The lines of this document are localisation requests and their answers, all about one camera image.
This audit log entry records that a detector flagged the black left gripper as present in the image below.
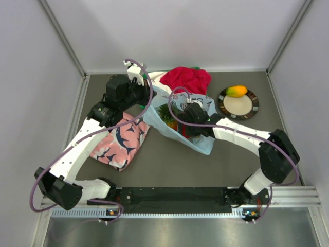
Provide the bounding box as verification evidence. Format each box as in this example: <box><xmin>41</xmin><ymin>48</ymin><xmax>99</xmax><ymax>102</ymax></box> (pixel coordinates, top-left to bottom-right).
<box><xmin>119</xmin><ymin>76</ymin><xmax>156</xmax><ymax>111</ymax></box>

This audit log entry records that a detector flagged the light blue cartoon plastic bag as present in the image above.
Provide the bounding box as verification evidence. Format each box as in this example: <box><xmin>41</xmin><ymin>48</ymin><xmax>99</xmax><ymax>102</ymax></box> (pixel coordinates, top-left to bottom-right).
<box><xmin>143</xmin><ymin>84</ymin><xmax>217</xmax><ymax>155</ymax></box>

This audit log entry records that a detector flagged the plastic pineapple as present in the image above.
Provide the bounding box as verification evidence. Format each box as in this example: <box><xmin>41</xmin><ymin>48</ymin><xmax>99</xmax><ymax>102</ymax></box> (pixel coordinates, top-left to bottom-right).
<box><xmin>159</xmin><ymin>104</ymin><xmax>177</xmax><ymax>131</ymax></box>

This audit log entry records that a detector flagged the yellow green mango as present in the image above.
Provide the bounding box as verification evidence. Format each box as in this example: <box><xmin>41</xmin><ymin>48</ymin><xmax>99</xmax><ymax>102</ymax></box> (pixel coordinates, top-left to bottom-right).
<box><xmin>226</xmin><ymin>85</ymin><xmax>248</xmax><ymax>98</ymax></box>

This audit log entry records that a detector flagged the red bell pepper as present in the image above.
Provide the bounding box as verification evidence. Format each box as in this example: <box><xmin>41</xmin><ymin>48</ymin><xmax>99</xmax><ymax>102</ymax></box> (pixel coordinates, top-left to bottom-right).
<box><xmin>180</xmin><ymin>125</ymin><xmax>188</xmax><ymax>138</ymax></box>

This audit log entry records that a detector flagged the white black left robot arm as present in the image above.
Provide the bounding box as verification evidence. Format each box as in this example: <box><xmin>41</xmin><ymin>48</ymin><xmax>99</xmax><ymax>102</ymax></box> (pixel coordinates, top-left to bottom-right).
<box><xmin>30</xmin><ymin>72</ymin><xmax>156</xmax><ymax>210</ymax></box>

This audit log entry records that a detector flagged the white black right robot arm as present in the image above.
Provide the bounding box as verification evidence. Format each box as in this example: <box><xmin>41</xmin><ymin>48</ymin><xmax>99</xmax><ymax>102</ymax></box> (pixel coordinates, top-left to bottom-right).
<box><xmin>177</xmin><ymin>102</ymin><xmax>300</xmax><ymax>204</ymax></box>

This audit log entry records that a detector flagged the green plastic tray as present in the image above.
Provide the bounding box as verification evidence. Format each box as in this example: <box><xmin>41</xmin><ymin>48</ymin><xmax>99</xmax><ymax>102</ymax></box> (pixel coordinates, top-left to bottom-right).
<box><xmin>138</xmin><ymin>66</ymin><xmax>209</xmax><ymax>109</ymax></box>

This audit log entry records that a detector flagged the white cloth in tray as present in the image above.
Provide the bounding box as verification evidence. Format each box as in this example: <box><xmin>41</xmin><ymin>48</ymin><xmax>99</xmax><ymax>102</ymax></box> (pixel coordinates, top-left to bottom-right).
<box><xmin>148</xmin><ymin>71</ymin><xmax>167</xmax><ymax>87</ymax></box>

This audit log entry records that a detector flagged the red crumpled cloth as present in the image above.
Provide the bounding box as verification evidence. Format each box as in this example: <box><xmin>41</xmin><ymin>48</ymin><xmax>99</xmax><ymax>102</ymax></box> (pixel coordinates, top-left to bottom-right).
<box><xmin>160</xmin><ymin>67</ymin><xmax>211</xmax><ymax>95</ymax></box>

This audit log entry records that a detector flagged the black patterned plate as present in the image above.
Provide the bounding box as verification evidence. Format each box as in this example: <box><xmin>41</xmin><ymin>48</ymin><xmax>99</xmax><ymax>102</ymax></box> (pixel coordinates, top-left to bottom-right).
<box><xmin>217</xmin><ymin>89</ymin><xmax>260</xmax><ymax>120</ymax></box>

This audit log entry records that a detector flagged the pink patterned cloth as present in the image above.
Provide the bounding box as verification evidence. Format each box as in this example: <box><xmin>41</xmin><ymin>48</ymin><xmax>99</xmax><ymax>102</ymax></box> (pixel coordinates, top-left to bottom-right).
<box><xmin>90</xmin><ymin>113</ymin><xmax>150</xmax><ymax>171</ymax></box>

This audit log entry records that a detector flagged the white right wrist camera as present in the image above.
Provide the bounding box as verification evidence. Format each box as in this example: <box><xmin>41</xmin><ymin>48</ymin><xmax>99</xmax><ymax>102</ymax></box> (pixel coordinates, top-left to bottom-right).
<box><xmin>186</xmin><ymin>98</ymin><xmax>203</xmax><ymax>108</ymax></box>

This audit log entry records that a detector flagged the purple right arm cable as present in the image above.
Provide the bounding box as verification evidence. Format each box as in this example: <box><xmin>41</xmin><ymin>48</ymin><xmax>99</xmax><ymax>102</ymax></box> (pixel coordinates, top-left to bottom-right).
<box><xmin>167</xmin><ymin>86</ymin><xmax>301</xmax><ymax>223</ymax></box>

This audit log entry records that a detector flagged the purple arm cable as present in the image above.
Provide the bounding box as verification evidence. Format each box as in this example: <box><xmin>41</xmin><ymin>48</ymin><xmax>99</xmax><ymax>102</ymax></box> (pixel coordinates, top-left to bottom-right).
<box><xmin>28</xmin><ymin>58</ymin><xmax>153</xmax><ymax>222</ymax></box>
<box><xmin>167</xmin><ymin>86</ymin><xmax>301</xmax><ymax>223</ymax></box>

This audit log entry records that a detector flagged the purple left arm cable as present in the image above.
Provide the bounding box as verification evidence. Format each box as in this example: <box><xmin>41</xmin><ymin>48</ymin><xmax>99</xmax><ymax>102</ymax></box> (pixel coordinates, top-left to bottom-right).
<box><xmin>28</xmin><ymin>58</ymin><xmax>153</xmax><ymax>222</ymax></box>

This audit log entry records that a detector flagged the slotted cable duct rail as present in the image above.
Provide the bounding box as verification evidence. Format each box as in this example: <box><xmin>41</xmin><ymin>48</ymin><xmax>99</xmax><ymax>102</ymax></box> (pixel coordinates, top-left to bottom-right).
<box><xmin>51</xmin><ymin>208</ymin><xmax>256</xmax><ymax>219</ymax></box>

